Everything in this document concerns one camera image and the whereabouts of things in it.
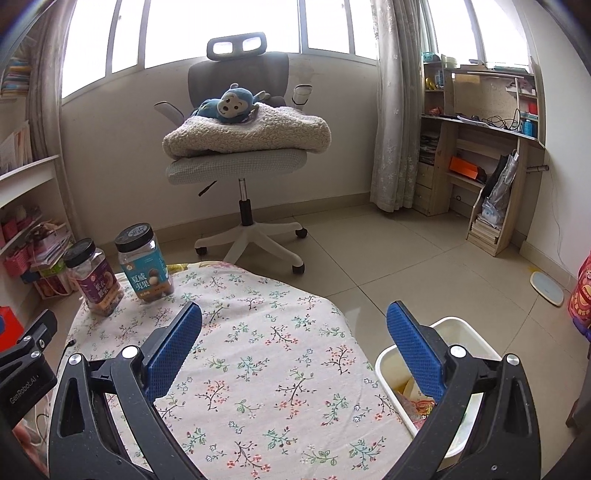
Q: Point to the grey white office chair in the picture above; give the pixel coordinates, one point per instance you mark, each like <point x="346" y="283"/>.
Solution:
<point x="249" y="235"/>

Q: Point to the pink basket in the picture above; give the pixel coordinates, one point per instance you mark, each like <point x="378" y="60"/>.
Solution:
<point x="18" y="265"/>

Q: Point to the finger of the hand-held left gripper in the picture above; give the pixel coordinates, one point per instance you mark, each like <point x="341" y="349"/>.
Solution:
<point x="39" y="330"/>

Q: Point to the orange box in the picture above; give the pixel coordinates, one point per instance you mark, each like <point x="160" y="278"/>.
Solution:
<point x="464" y="168"/>

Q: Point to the white bookshelf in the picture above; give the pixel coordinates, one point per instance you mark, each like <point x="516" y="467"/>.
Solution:
<point x="27" y="173"/>

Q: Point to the nut jar with teal label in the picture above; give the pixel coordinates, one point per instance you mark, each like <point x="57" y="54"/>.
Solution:
<point x="147" y="277"/>

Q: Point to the dark sofa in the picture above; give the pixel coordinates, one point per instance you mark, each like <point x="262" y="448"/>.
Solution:
<point x="582" y="410"/>

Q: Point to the bay window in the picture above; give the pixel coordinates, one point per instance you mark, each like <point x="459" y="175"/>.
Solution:
<point x="184" y="27"/>

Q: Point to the red printed bag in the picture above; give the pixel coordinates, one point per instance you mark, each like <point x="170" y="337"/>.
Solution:
<point x="582" y="300"/>

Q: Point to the bathroom scale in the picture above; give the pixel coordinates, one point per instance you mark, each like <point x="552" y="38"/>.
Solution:
<point x="547" y="288"/>

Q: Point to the wooden computer desk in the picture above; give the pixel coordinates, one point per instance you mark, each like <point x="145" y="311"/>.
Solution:
<point x="515" y="221"/>

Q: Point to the blue monkey plush toy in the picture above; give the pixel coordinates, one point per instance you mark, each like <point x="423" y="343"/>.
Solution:
<point x="231" y="106"/>

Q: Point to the beige fleece blanket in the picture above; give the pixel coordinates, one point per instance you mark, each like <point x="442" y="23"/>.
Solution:
<point x="258" y="134"/>

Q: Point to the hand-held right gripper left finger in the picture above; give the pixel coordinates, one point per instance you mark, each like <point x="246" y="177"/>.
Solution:
<point x="178" y="350"/>

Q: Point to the stack of papers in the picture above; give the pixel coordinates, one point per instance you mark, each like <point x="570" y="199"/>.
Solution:
<point x="51" y="247"/>

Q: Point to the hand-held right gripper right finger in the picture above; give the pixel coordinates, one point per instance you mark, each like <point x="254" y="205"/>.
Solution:
<point x="413" y="350"/>

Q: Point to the beige lace curtain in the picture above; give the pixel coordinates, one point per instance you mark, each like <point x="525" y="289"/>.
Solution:
<point x="401" y="138"/>
<point x="51" y="92"/>

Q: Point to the red gift box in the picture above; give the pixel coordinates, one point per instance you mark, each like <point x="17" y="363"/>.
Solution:
<point x="9" y="325"/>

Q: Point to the person's left hand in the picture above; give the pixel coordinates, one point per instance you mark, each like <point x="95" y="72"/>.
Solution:
<point x="27" y="445"/>

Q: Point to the silver bag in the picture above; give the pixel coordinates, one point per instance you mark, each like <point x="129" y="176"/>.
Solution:
<point x="501" y="189"/>

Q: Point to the nut jar with maroon label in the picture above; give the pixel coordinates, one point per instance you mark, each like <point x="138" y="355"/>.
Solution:
<point x="99" y="286"/>

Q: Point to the white trash bin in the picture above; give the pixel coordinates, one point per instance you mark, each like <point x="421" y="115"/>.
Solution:
<point x="461" y="332"/>

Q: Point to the blue bottle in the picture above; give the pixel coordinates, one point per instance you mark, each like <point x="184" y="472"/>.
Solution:
<point x="531" y="127"/>

